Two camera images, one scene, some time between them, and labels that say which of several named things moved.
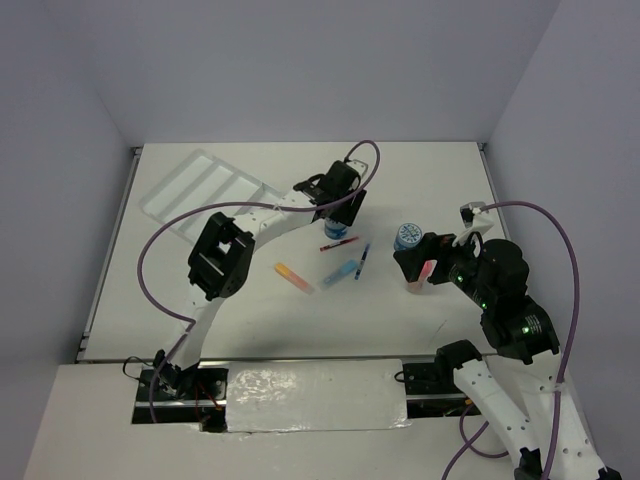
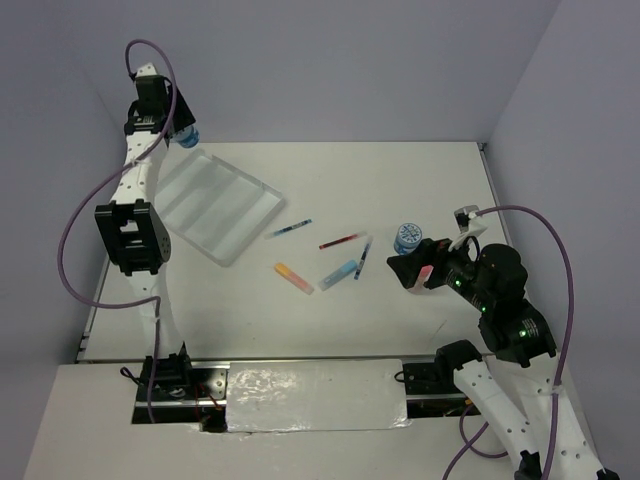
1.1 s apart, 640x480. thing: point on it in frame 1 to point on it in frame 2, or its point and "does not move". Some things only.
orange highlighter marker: (285, 272) does not move
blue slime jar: (334, 230) to (188, 137)
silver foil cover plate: (316, 396) does not move
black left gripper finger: (347, 211) to (183, 117)
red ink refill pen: (338, 243) does not move
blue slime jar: (408, 238) does not move
